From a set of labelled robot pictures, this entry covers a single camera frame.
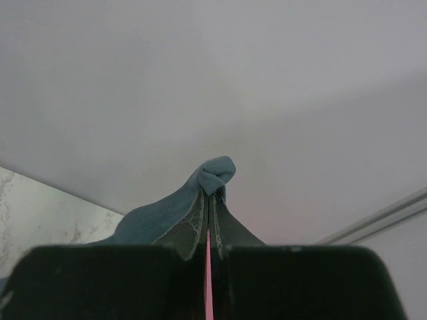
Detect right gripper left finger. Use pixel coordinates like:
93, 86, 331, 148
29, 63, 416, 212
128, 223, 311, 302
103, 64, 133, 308
1, 192, 207, 319

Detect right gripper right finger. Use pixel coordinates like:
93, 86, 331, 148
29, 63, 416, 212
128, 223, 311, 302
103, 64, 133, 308
208, 194, 406, 319

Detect grey-blue t shirt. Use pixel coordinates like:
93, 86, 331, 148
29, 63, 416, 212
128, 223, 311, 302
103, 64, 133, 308
0, 155, 238, 291

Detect folded pink t shirt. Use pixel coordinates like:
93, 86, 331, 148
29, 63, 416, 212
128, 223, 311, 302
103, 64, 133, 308
204, 231, 214, 320

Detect right corner aluminium post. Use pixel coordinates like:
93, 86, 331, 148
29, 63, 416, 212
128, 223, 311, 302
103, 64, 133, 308
316, 188, 426, 245

